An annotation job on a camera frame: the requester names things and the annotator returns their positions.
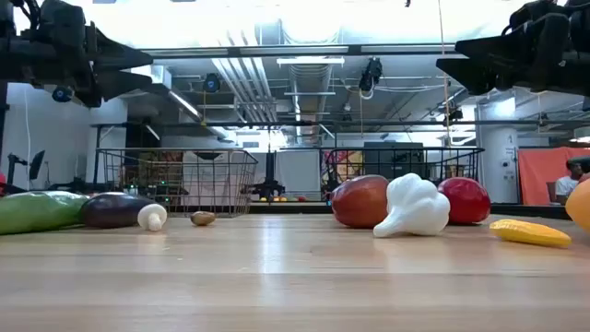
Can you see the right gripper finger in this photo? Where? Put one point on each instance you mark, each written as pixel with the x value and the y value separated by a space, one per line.
pixel 521 39
pixel 488 74

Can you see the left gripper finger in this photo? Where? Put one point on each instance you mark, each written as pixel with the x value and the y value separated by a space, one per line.
pixel 110 85
pixel 110 53

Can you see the purple toy eggplant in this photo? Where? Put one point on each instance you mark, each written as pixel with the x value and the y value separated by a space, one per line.
pixel 113 209

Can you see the bright red toy apple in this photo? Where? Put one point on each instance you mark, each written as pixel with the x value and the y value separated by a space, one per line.
pixel 468 200

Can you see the white toy mushroom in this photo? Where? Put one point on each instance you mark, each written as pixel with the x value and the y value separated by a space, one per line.
pixel 152 216

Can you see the green toy cucumber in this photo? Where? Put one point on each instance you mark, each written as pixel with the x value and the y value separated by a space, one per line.
pixel 39 212

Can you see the white toy garlic bulb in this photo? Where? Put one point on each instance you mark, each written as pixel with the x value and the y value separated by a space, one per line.
pixel 415 205

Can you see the orange toy citrus fruit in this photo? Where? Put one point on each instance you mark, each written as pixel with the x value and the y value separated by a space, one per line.
pixel 581 207

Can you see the small toy kiwi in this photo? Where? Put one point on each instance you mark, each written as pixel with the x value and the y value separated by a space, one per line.
pixel 203 218

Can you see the yellow toy corn cob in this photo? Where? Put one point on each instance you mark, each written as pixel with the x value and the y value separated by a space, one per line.
pixel 530 233

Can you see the dark red round toy fruit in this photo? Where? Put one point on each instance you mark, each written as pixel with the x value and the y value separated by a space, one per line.
pixel 359 200

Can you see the black monitor on arm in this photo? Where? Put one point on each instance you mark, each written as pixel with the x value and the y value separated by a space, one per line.
pixel 37 163

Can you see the white round column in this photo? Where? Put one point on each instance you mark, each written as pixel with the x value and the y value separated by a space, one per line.
pixel 498 157
pixel 108 138

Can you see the orange-red hanging cloth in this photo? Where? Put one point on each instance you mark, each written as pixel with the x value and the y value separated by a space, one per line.
pixel 537 175

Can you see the black monitor back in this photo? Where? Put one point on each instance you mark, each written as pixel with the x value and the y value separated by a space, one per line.
pixel 392 144

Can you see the person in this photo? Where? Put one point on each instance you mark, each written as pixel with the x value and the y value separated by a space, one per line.
pixel 563 185

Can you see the black background stand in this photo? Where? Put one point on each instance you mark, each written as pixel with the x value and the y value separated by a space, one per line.
pixel 270 166

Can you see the white ceiling light fixture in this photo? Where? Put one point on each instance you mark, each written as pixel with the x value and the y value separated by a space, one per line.
pixel 309 60

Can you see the black hanging ceiling camera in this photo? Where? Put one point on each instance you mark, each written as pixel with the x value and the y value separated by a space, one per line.
pixel 61 93
pixel 371 74
pixel 211 83

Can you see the black distant frame beam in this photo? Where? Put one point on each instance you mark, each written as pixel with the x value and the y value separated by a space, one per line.
pixel 415 123

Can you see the black vertical post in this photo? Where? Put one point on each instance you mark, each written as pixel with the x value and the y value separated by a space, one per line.
pixel 3 120

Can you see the colourful wall poster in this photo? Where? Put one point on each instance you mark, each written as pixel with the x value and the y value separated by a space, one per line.
pixel 345 163

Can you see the silver ribbed ceiling duct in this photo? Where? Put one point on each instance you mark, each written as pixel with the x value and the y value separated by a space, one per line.
pixel 302 76

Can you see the grey overhead frame beam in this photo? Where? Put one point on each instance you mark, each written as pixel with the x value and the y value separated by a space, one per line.
pixel 299 50

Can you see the black table frame rails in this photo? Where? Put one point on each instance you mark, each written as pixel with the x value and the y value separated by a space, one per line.
pixel 290 208

